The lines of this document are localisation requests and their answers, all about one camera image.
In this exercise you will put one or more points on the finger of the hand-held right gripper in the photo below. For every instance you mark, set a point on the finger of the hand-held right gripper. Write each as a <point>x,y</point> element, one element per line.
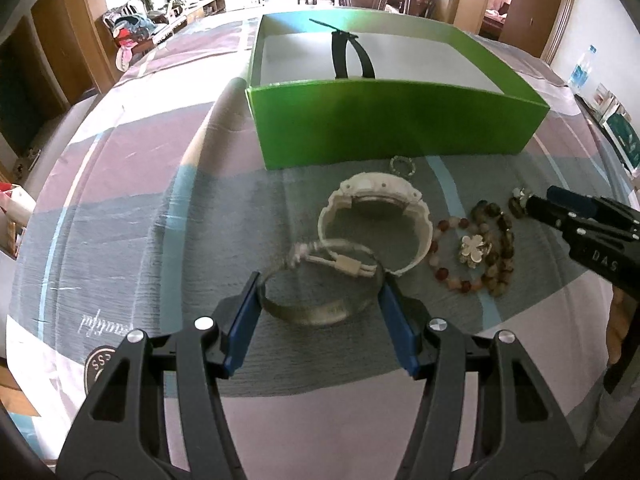
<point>575,200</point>
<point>547,212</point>

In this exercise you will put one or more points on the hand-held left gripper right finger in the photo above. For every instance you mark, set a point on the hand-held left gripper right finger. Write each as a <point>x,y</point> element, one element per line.
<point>400,330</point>

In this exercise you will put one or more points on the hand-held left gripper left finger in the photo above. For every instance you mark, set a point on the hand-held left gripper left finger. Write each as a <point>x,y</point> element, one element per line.
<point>245,320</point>

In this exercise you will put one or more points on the gold flower charm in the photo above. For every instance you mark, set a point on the gold flower charm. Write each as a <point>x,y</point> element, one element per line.
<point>474,249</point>

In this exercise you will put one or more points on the white wristwatch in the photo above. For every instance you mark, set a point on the white wristwatch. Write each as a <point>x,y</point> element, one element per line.
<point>380,185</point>

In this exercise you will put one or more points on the green cardboard box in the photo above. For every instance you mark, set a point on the green cardboard box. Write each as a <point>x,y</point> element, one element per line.
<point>390,125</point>

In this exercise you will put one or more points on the person's right hand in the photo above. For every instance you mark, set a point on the person's right hand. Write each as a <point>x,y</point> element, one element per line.
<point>616,330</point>

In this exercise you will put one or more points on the stack of books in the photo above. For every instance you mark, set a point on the stack of books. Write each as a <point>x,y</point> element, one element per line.
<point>622,132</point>

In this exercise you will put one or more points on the plastic water bottle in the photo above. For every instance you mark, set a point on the plastic water bottle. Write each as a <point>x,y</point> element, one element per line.
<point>581,72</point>

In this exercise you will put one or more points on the red and white paper bag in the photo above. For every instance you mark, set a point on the red and white paper bag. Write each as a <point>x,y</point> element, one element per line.
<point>12,210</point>

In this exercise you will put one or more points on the black wristwatch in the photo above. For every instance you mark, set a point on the black wristwatch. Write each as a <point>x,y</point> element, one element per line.
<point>342,55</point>

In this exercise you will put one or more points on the pile of clothes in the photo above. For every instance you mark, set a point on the pile of clothes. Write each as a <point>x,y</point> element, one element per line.
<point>132,30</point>

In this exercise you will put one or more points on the wooden armchair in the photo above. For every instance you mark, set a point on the wooden armchair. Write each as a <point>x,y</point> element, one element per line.
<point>160,17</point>

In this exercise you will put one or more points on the wooden tv cabinet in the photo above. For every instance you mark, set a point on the wooden tv cabinet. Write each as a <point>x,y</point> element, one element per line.
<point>202,5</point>

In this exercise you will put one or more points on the wooden wall cabinet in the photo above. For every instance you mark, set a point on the wooden wall cabinet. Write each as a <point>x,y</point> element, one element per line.
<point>45,60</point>

